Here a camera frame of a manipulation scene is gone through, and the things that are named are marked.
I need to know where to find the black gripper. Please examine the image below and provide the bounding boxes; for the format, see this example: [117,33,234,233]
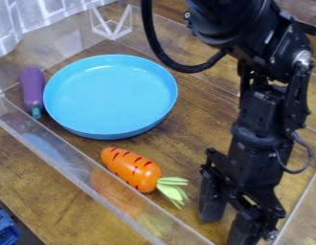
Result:
[198,125,293,245]

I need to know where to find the purple toy eggplant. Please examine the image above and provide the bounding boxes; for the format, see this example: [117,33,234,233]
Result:
[19,67,44,120]

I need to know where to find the black braided cable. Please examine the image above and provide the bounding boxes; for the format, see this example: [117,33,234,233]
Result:
[139,0,228,75]

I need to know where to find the orange toy carrot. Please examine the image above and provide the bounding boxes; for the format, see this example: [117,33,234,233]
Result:
[100,147,187,209]

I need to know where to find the white patterned curtain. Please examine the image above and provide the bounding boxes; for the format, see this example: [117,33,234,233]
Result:
[0,0,117,57]

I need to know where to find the blue object at corner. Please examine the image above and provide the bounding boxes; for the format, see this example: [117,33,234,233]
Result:
[0,210,19,245]

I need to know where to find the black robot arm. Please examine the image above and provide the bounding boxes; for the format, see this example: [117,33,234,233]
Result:
[186,0,313,245]

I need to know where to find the clear acrylic enclosure wall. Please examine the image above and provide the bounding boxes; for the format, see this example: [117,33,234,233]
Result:
[0,0,316,245]

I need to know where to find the blue round plate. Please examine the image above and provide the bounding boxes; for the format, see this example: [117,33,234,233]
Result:
[42,55,177,140]

